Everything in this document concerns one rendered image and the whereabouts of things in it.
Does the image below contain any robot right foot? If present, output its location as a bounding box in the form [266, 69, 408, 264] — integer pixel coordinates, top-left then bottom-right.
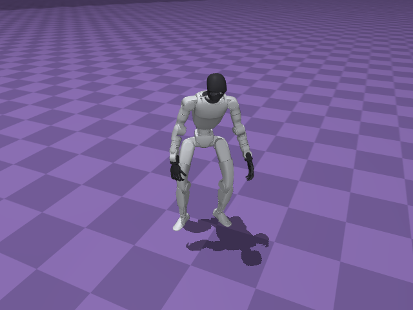
[172, 213, 190, 231]

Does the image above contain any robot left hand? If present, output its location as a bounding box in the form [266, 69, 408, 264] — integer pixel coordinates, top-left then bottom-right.
[245, 152, 254, 181]

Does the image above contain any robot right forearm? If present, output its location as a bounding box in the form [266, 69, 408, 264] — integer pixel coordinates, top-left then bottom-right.
[169, 125, 182, 162]

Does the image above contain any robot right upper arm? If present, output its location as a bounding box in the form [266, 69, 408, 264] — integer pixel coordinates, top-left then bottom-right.
[176, 96, 197, 136]

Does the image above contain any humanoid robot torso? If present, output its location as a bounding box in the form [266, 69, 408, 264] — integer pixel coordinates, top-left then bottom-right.
[192, 90, 228, 148]

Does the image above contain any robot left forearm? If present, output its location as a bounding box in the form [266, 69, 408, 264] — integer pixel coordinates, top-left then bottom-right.
[237, 127, 252, 158]

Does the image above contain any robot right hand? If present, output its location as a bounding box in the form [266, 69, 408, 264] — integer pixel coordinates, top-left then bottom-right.
[170, 155, 186, 181]

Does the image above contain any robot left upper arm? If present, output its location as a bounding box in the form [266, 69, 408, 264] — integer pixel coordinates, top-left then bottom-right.
[226, 96, 245, 136]

